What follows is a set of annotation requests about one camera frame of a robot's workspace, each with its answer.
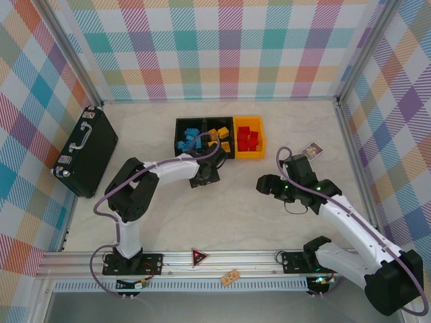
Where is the yellow plastic bin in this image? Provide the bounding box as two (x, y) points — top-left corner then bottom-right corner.
(233, 116), (266, 161)

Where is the small picture card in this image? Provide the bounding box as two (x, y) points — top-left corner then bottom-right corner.
(299, 143), (325, 161)

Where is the red triangle sign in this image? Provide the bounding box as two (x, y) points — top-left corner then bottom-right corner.
(191, 248), (210, 268)

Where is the small orange tag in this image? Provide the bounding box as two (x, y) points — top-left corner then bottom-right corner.
(220, 271), (239, 287)

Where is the black carrying case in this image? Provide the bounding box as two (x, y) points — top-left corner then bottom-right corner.
(50, 105), (119, 199)

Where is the grey metal panel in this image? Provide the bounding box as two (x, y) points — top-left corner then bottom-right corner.
(43, 291), (381, 323)

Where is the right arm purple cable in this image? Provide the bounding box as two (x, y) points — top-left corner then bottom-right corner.
(275, 146), (430, 317)

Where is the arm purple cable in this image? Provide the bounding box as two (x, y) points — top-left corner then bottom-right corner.
(275, 146), (430, 317)
(89, 133), (222, 297)

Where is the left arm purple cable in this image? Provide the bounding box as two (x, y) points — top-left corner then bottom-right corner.
(89, 133), (222, 297)

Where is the aluminium back rail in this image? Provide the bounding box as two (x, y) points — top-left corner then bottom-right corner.
(100, 97), (339, 103)

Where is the aluminium side rail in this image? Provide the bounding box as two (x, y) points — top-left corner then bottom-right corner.
(331, 97), (387, 250)
(59, 194), (79, 252)

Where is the aluminium front rail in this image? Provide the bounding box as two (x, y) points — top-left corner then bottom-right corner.
(36, 249), (407, 279)

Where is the black connector bracket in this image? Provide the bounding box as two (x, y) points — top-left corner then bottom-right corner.
(115, 279), (150, 301)
(305, 275), (338, 299)

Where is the white slotted cable duct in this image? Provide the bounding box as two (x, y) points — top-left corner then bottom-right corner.
(53, 278), (309, 293)

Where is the silver case handle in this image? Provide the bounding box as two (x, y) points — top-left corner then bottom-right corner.
(68, 121), (94, 151)

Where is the aluminium frame post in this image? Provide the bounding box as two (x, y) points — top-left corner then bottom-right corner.
(38, 0), (105, 108)
(335, 0), (403, 105)

